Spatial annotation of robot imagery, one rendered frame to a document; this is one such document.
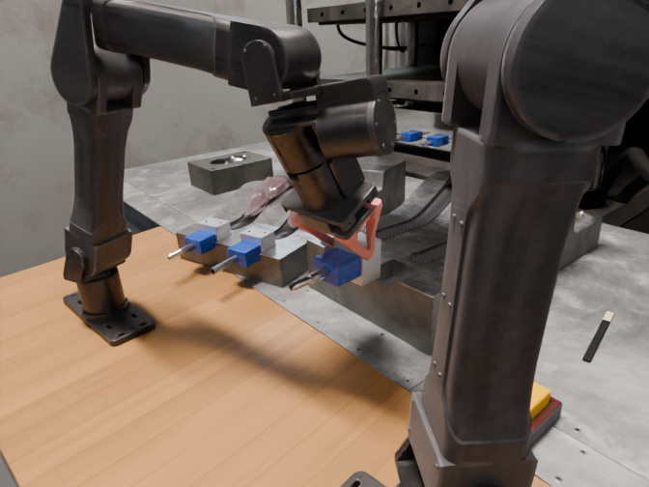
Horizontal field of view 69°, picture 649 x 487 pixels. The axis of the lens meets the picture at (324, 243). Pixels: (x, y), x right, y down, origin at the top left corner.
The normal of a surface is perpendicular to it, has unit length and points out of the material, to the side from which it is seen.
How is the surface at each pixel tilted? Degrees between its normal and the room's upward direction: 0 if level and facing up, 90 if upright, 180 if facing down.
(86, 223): 79
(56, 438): 0
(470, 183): 87
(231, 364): 0
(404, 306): 90
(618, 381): 0
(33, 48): 90
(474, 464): 90
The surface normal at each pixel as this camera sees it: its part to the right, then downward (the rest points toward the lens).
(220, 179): 0.63, 0.29
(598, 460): -0.04, -0.91
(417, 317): -0.77, 0.29
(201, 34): -0.60, 0.27
